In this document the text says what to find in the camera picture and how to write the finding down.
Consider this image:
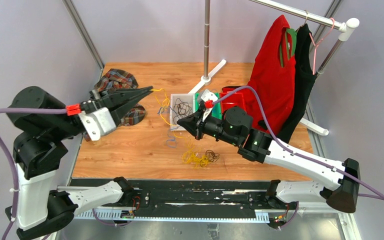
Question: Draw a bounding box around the brown cable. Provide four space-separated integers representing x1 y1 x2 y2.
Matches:
172 100 194 125
205 149 221 164

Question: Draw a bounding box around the white plastic bin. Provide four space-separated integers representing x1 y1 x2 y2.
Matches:
169 93 195 131

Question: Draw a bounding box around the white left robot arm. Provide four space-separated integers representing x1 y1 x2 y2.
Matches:
8 86 153 240

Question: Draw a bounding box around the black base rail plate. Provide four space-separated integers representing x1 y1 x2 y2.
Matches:
72 178 299 220

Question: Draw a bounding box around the red plastic bin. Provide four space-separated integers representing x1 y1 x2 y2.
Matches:
219 86 247 114

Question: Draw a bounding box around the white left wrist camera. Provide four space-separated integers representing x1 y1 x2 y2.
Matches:
78 107 117 141

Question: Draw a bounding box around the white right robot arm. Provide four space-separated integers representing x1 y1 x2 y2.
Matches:
177 106 360 213

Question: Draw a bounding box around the green plastic bin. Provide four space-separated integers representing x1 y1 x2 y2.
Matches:
193 92 222 120

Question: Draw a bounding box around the plaid shirt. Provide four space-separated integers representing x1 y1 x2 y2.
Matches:
94 68 147 127

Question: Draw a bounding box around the green hanger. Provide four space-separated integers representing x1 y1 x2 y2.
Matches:
279 28 297 68

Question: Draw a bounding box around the red sweater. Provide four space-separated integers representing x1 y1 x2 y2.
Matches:
240 15 296 135

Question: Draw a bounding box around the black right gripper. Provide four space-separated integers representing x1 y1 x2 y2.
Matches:
177 107 239 147

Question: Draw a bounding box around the silver clothes rack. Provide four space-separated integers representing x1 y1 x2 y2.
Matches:
187 0 361 137

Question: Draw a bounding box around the pink hanger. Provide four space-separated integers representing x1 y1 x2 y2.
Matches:
308 17 336 76

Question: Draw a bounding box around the black garment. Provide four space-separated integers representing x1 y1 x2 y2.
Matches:
276 23 317 143

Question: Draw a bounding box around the aluminium frame rail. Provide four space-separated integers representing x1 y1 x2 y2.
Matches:
50 185 362 240

